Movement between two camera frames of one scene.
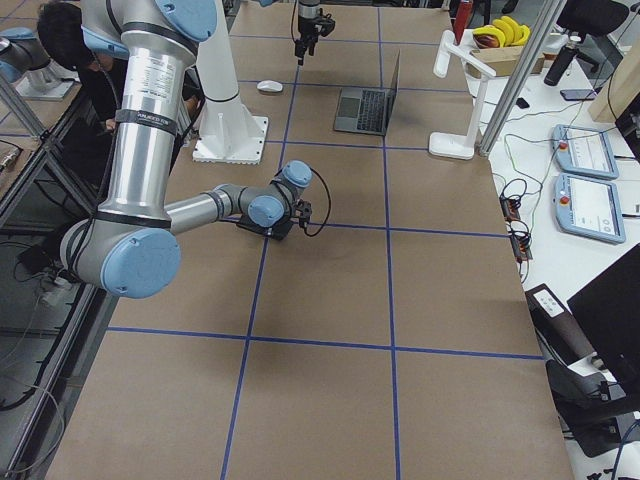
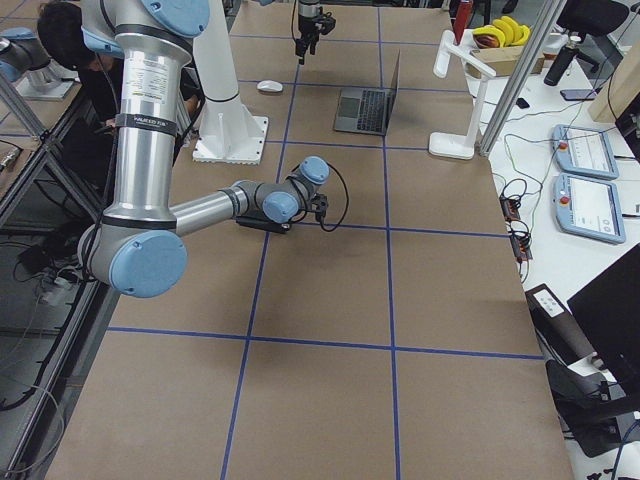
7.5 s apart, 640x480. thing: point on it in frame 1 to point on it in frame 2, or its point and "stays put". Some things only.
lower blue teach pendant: (589, 208) stays put
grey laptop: (367, 111) stays put
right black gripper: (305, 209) to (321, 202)
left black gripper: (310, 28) stays put
